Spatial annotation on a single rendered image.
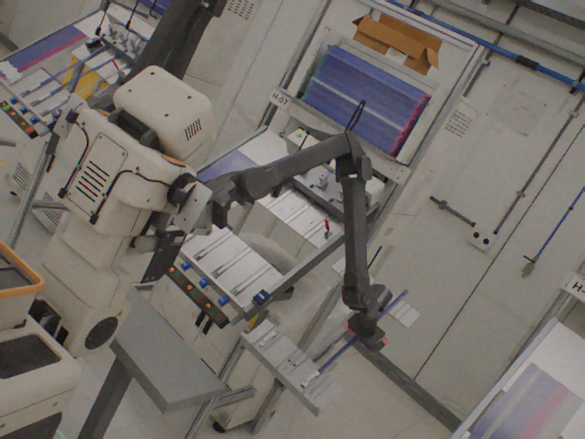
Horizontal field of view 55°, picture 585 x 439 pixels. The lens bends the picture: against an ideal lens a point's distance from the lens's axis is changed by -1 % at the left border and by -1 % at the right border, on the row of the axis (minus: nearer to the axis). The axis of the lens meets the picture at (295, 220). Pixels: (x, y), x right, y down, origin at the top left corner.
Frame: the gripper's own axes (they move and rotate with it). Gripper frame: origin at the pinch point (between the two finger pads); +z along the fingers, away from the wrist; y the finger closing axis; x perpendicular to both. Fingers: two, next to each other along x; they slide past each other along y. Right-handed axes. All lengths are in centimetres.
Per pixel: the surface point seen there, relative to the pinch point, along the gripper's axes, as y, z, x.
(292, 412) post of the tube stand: 7.5, 26.3, 25.2
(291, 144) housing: 86, 4, -50
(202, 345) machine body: 68, 62, 24
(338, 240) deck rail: 38.4, 8.7, -29.0
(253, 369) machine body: 40, 54, 17
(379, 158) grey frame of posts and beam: 48, -6, -62
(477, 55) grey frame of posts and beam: 36, -41, -98
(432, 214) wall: 65, 117, -150
